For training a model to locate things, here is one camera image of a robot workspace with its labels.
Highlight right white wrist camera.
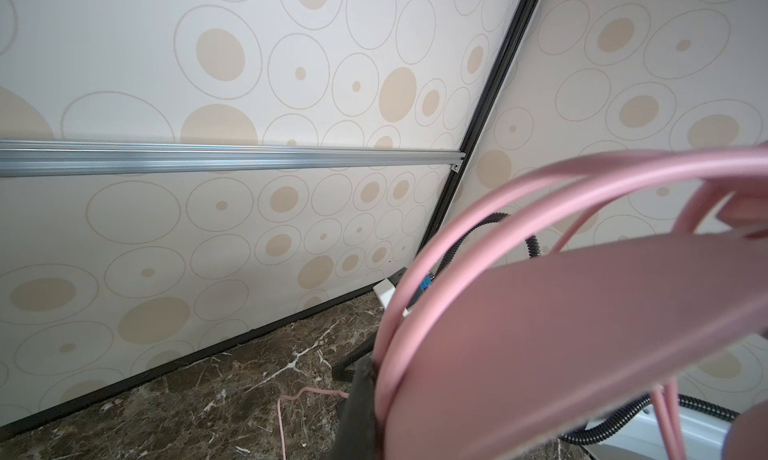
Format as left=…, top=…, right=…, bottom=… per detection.
left=373, top=267, right=433, bottom=318

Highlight right black frame post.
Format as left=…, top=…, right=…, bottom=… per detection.
left=417, top=0, right=540, bottom=253

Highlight pink cat-ear headphones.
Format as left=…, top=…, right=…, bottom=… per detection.
left=373, top=146, right=767, bottom=459

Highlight back aluminium rail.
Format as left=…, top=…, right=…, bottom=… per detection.
left=1, top=140, right=465, bottom=177

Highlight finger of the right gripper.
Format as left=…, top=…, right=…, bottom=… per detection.
left=331, top=333, right=376, bottom=382

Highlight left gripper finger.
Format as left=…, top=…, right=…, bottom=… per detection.
left=329, top=357, right=382, bottom=460

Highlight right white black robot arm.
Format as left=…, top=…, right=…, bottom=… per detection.
left=331, top=212, right=740, bottom=447

